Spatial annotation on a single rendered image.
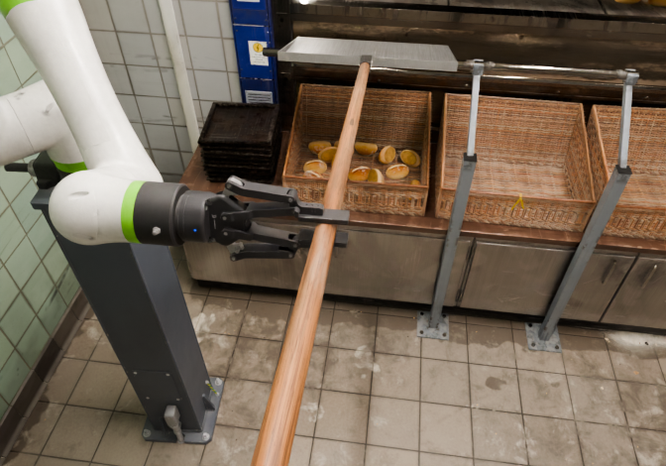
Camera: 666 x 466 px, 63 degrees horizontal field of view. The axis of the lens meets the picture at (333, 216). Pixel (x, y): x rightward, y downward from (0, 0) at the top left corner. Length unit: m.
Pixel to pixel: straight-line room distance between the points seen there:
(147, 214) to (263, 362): 1.67
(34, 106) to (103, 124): 0.34
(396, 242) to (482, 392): 0.71
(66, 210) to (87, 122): 0.18
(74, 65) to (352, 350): 1.77
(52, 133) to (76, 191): 0.46
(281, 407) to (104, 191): 0.44
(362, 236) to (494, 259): 0.53
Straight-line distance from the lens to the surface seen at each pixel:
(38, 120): 1.26
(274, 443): 0.48
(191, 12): 2.37
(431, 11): 2.20
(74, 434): 2.44
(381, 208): 2.09
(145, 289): 1.55
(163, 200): 0.78
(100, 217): 0.81
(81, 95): 0.95
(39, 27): 0.96
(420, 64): 1.72
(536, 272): 2.30
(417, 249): 2.17
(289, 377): 0.52
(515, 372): 2.47
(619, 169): 1.94
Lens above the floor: 2.04
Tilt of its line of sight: 44 degrees down
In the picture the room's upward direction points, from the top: straight up
